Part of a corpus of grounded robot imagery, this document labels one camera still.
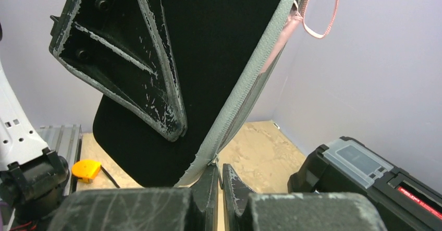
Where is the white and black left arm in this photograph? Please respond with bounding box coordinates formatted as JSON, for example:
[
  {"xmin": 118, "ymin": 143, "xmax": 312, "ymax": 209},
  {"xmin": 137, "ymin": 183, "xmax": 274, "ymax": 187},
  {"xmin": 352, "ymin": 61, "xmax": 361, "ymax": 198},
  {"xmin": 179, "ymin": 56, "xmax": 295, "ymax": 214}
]
[{"xmin": 1, "ymin": 0, "xmax": 187, "ymax": 230}]

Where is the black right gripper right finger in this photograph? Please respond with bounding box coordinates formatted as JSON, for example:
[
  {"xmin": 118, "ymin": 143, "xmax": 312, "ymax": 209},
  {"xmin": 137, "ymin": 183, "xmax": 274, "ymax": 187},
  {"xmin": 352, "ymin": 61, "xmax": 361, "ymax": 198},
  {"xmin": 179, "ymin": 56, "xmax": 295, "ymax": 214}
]
[{"xmin": 223, "ymin": 164, "xmax": 387, "ymax": 230}]

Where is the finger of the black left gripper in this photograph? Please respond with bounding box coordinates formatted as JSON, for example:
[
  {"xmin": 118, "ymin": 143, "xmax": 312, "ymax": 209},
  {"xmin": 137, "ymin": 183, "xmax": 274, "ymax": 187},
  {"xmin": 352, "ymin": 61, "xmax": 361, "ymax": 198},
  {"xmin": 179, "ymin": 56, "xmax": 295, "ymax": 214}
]
[{"xmin": 49, "ymin": 0, "xmax": 187, "ymax": 142}]

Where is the black pen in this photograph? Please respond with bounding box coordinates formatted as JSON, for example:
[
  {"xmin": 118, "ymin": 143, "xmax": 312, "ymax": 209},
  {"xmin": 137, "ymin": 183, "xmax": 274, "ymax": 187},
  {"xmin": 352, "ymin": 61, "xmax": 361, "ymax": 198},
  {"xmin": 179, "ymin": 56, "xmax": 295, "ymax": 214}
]
[{"xmin": 101, "ymin": 166, "xmax": 120, "ymax": 188}]

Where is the pink and black folding umbrella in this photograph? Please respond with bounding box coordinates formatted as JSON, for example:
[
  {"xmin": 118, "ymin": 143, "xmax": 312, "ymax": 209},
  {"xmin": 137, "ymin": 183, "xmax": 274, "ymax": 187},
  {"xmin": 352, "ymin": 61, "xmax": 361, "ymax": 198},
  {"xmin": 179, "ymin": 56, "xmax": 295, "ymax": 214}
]
[{"xmin": 259, "ymin": 0, "xmax": 340, "ymax": 74}]

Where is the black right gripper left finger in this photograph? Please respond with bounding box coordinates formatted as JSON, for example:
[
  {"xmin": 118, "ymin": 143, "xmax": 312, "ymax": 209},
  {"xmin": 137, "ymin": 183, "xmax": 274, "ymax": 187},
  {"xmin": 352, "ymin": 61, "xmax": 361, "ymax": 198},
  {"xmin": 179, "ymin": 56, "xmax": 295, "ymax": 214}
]
[{"xmin": 48, "ymin": 165, "xmax": 219, "ymax": 230}]

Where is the grey umbrella case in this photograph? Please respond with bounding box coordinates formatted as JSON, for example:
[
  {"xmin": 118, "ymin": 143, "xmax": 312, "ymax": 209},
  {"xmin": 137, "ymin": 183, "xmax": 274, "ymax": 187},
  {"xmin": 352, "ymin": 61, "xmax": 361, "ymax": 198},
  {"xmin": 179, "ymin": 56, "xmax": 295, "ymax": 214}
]
[{"xmin": 93, "ymin": 0, "xmax": 302, "ymax": 187}]

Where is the orange object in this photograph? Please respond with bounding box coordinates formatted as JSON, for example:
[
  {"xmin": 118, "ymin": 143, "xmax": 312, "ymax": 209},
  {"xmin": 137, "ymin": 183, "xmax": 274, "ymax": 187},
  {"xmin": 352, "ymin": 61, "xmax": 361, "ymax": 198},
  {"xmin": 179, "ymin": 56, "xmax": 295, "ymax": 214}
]
[{"xmin": 71, "ymin": 160, "xmax": 102, "ymax": 184}]

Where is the aluminium frame rail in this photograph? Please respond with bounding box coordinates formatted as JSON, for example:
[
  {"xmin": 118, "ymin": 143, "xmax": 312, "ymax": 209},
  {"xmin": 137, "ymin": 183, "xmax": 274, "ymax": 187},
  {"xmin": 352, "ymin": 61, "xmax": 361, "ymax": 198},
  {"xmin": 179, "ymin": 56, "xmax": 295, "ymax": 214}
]
[{"xmin": 36, "ymin": 124, "xmax": 82, "ymax": 196}]

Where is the black plastic toolbox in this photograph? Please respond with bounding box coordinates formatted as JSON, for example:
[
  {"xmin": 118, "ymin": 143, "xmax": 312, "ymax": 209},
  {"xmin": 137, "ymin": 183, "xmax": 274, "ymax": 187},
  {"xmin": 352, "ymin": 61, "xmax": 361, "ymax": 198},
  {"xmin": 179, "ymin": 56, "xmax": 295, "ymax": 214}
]
[{"xmin": 287, "ymin": 136, "xmax": 441, "ymax": 230}]

